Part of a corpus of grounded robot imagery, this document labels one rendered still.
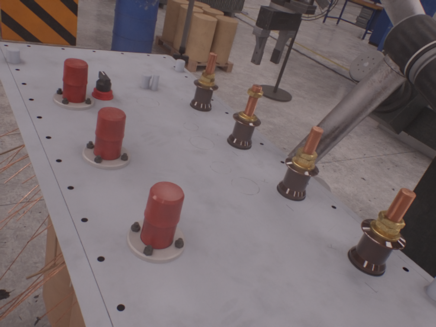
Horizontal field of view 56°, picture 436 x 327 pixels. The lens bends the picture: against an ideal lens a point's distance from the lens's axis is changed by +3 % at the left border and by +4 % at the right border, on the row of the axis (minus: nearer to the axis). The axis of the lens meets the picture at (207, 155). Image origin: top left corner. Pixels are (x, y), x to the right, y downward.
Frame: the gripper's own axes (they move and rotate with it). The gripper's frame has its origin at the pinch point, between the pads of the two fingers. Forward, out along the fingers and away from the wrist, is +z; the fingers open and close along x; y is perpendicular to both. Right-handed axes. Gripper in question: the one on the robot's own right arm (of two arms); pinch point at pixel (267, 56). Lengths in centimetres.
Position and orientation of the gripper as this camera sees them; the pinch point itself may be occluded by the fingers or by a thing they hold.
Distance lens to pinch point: 122.0
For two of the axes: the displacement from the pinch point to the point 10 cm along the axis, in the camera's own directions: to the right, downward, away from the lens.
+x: -7.4, 1.8, -6.5
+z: -2.3, 8.4, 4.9
